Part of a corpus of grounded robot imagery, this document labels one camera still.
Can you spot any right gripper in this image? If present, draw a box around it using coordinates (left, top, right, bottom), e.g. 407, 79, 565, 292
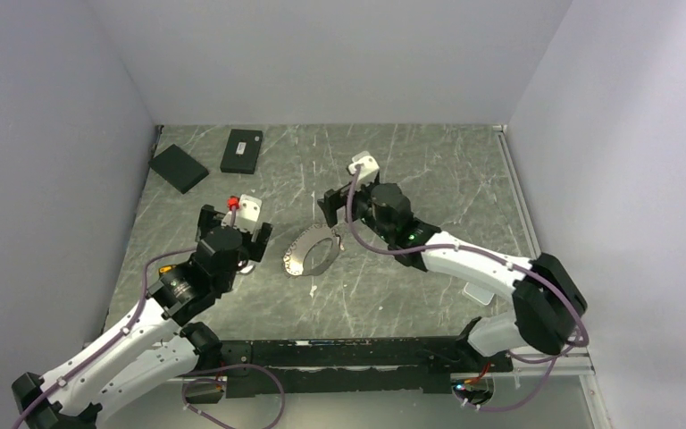
318, 176, 394, 243

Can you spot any large beaded keyring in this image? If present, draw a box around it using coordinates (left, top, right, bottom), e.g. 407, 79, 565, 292
282, 224, 343, 277

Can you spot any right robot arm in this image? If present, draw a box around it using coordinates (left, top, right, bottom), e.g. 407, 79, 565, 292
317, 182, 590, 371

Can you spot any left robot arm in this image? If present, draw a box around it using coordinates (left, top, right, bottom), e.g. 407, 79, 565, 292
12, 195, 272, 428

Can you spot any plain black box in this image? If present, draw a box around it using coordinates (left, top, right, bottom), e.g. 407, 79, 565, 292
148, 145, 209, 194

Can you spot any black box with label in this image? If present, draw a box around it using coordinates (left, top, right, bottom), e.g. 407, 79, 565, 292
220, 129, 264, 174

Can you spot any translucent plastic card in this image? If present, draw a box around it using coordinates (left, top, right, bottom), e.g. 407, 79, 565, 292
462, 282, 495, 307

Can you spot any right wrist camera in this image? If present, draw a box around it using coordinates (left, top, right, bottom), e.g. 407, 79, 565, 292
347, 151, 380, 183

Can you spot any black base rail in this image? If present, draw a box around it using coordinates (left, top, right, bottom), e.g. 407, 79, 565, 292
186, 336, 513, 399

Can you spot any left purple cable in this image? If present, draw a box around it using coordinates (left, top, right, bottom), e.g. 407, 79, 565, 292
11, 204, 288, 429

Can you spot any purple cable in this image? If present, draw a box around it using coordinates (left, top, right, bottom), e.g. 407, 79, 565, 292
346, 163, 591, 415
11, 204, 288, 429

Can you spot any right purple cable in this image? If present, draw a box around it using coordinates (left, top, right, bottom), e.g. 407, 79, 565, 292
346, 163, 591, 415

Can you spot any aluminium frame rail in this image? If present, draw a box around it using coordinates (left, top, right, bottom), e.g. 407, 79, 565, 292
58, 341, 607, 429

